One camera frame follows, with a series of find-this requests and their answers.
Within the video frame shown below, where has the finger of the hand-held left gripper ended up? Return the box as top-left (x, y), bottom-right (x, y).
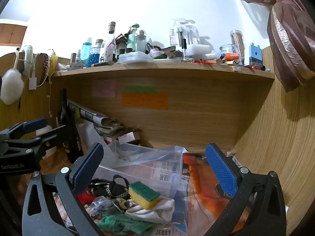
top-left (0, 117), bottom-right (48, 141)
top-left (32, 125), bottom-right (75, 157)

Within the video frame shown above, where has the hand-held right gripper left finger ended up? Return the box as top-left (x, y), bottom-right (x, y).
top-left (22, 142), bottom-right (106, 236)

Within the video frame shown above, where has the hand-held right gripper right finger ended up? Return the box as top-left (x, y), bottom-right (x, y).
top-left (204, 143), bottom-right (288, 236)

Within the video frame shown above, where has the clear plastic bin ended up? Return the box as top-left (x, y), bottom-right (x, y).
top-left (91, 161), bottom-right (188, 228)

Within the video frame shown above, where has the yellow green sponge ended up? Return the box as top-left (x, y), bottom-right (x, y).
top-left (129, 181), bottom-right (161, 209)

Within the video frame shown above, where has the white plastic bottle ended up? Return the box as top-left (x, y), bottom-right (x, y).
top-left (35, 125), bottom-right (58, 161)

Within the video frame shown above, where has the dark wine bottle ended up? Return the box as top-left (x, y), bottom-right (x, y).
top-left (57, 88), bottom-right (84, 164)

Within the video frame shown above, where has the orange magazine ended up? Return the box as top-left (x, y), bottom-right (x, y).
top-left (183, 152), bottom-right (237, 236)

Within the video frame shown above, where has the red cloth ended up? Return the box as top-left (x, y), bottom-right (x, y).
top-left (78, 193), bottom-right (95, 205)

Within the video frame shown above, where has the white fluffy puff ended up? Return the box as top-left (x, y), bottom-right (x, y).
top-left (0, 69), bottom-right (24, 105)

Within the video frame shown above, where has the stack of newspapers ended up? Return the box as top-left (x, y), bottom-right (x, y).
top-left (67, 99), bottom-right (125, 142)

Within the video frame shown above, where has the small silver box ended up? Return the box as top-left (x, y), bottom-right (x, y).
top-left (118, 130), bottom-right (142, 146)

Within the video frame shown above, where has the newspaper sheet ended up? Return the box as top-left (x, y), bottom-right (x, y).
top-left (115, 159), bottom-right (184, 185)

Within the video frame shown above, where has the patterned headband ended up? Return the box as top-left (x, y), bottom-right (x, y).
top-left (36, 53), bottom-right (50, 87)

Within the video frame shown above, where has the clear plastic bag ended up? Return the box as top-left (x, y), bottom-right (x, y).
top-left (76, 120), bottom-right (185, 169)

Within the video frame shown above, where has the yellow hanging pouch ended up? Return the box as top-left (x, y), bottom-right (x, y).
top-left (48, 51), bottom-right (60, 77)

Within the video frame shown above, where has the green knitted cloth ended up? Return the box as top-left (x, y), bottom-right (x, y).
top-left (96, 209), bottom-right (154, 235)

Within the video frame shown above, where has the white fluffy headband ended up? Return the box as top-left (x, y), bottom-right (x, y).
top-left (23, 45), bottom-right (34, 76)

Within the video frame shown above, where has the white toy airplane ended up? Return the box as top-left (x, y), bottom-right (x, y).
top-left (66, 61), bottom-right (87, 69)

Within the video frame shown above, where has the white cloth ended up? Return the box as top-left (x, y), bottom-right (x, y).
top-left (125, 199), bottom-right (176, 225)

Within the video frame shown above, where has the blue liquid bottle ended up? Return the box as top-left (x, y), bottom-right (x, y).
top-left (80, 37), bottom-right (93, 65)

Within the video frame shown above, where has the orange paper note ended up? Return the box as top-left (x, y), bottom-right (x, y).
top-left (121, 93), bottom-right (169, 110)

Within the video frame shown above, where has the blue beads jar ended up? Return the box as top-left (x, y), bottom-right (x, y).
top-left (90, 39), bottom-right (104, 65)

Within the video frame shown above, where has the green sticky note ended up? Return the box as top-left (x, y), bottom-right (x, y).
top-left (123, 86), bottom-right (157, 94)

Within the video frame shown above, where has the wooden cabinet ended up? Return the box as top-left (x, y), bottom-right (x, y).
top-left (0, 23), bottom-right (27, 47)

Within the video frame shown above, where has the corked glass bottle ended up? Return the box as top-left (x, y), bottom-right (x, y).
top-left (99, 21), bottom-right (117, 63)

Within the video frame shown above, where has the clear lidded food container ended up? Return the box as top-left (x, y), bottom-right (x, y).
top-left (119, 51), bottom-right (154, 63)

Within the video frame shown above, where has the red pen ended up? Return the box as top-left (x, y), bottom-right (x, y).
top-left (186, 59), bottom-right (213, 66)

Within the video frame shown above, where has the wooden shelf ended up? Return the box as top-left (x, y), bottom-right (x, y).
top-left (50, 62), bottom-right (276, 79)

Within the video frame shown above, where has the blue plastic block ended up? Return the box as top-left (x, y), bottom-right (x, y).
top-left (248, 43), bottom-right (262, 67)

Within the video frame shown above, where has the mint green bottle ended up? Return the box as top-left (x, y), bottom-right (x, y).
top-left (126, 24), bottom-right (140, 53)

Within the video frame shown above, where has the short glass jar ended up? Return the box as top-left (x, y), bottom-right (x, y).
top-left (220, 44), bottom-right (238, 60)

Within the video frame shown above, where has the white plastic box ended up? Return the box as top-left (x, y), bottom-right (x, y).
top-left (185, 43), bottom-right (215, 58)

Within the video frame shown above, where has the tall jar of sticks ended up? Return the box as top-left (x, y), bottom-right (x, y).
top-left (230, 30), bottom-right (246, 60)

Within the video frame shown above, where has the clear packaging box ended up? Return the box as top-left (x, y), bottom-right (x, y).
top-left (169, 19), bottom-right (186, 47)
top-left (185, 19), bottom-right (200, 47)

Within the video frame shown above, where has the brown curtain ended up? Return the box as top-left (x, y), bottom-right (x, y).
top-left (218, 0), bottom-right (315, 93)

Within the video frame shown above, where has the black chain bag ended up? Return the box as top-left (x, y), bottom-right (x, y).
top-left (87, 174), bottom-right (131, 201)

